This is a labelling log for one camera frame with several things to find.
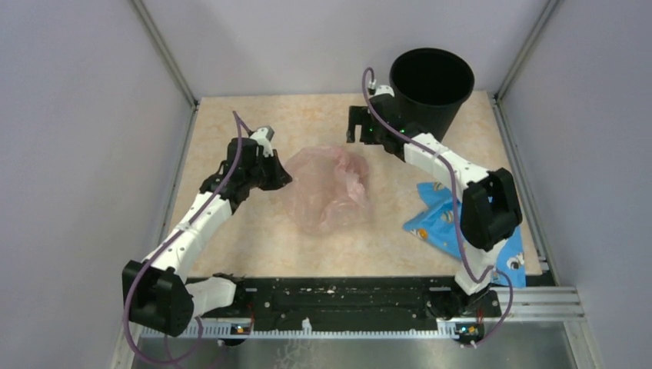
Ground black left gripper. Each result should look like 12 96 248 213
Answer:
245 149 292 191

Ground translucent pink trash bag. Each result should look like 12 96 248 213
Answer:
281 145 373 235

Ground black plastic trash bin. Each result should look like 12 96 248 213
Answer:
389 48 475 141

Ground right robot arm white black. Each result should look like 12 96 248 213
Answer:
347 91 526 317

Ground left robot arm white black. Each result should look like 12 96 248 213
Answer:
122 127 292 337

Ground blue cartoon printed bag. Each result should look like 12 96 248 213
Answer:
403 181 526 288

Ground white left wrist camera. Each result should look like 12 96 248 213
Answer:
249 125 274 158

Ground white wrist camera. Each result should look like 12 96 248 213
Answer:
249 125 274 158
367 81 394 99

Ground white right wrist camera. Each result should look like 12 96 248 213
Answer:
367 81 394 99

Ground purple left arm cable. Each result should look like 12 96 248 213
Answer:
123 110 253 367

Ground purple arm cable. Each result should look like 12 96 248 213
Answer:
361 67 514 347
123 110 253 367

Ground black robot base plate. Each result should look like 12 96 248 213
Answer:
206 276 501 333

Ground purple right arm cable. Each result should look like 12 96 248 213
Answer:
361 67 514 347

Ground white slotted cable duct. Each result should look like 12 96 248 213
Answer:
140 318 460 341

